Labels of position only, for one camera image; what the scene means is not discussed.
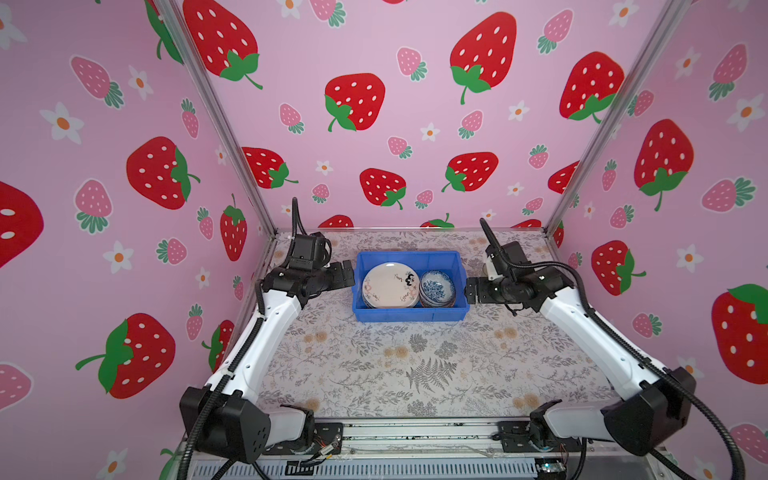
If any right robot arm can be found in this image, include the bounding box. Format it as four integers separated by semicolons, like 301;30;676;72
464;262;746;479

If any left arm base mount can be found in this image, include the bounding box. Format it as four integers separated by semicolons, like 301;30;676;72
264;421;344;456

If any blue white speckled bowl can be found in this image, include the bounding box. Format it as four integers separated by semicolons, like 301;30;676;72
419;270;456;308

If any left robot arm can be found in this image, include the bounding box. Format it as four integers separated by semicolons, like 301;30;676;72
177;260;355;479

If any blue plastic bin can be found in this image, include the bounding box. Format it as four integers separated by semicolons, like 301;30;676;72
352;250;470;323

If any cream floral plate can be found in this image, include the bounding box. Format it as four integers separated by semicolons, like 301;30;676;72
362;262;420;309

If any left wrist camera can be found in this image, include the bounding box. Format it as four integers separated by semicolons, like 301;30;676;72
285;232;332;271

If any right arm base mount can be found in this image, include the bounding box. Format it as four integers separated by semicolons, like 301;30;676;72
491;420;581;453

